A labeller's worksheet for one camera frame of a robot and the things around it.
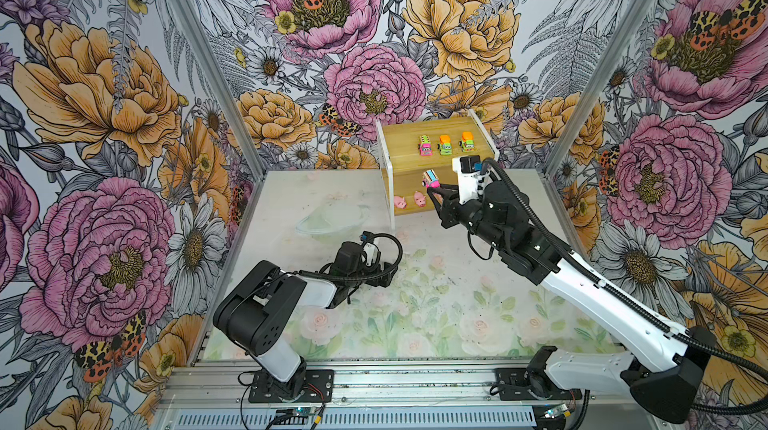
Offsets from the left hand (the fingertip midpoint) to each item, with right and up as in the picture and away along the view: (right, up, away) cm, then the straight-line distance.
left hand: (383, 271), depth 94 cm
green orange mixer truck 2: (+22, +37, -14) cm, 46 cm away
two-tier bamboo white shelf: (+10, +35, -13) cm, 39 cm away
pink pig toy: (+5, +21, -5) cm, 23 cm away
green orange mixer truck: (+17, +36, -15) cm, 43 cm away
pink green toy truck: (+11, +36, -15) cm, 40 cm away
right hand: (+12, +23, -25) cm, 36 cm away
